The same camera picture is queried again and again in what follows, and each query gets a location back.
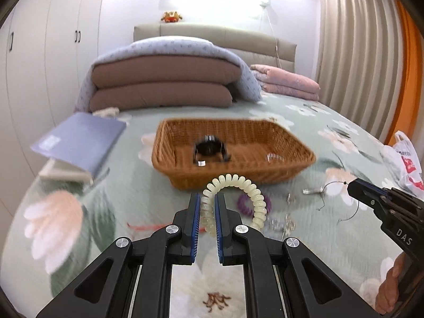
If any red cord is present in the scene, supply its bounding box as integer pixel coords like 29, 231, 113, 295
127, 222, 163, 233

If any beige curtain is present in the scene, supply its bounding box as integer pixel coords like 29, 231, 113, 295
315, 0, 409, 144

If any folded pink quilt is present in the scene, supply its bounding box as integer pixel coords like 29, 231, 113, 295
250, 64, 321, 102

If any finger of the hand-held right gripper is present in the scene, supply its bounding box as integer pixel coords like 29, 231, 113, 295
347, 185, 403, 221
353, 178, 424, 211

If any beige padded headboard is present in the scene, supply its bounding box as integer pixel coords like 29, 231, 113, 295
133, 21, 298, 73

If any person's right hand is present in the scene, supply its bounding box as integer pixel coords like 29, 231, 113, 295
375, 255, 404, 315

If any orange curtain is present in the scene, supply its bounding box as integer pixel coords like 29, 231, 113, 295
384, 0, 424, 147

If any black wristwatch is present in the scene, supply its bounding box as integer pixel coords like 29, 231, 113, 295
192, 135, 231, 166

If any white wardrobe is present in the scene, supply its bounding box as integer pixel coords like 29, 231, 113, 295
0, 0, 110, 206

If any purple spiral hair tie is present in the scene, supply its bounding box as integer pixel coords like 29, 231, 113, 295
237, 194, 272, 219

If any green floral bedspread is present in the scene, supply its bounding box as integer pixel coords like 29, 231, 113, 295
0, 91, 424, 318

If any white wall lamp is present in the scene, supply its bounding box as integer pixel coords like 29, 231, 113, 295
258, 0, 276, 19

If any brown wicker basket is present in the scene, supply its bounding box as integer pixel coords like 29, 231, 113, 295
152, 118, 317, 191

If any blue book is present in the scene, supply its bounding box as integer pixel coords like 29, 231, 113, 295
30, 112, 127, 178

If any white plastic bag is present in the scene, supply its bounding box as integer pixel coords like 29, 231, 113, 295
381, 131, 424, 193

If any white book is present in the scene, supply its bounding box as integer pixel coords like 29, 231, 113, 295
39, 160, 95, 185

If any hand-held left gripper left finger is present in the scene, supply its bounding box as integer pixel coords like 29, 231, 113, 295
35, 194, 201, 318

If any white lamp cable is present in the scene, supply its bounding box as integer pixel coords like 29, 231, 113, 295
263, 9, 283, 69

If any folded brown quilt stack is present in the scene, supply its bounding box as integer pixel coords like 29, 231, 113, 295
76, 37, 263, 112

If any small white cloth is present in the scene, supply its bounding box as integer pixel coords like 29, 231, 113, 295
94, 107, 120, 118

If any orange plush toy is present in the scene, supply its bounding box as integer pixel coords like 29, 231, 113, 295
161, 11, 184, 24

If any cream spiral hair tie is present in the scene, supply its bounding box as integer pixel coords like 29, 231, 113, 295
200, 173, 267, 237

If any silver chain bracelet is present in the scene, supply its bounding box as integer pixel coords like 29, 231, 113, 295
265, 215, 296, 240

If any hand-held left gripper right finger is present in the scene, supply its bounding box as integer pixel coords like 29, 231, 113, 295
215, 195, 376, 318

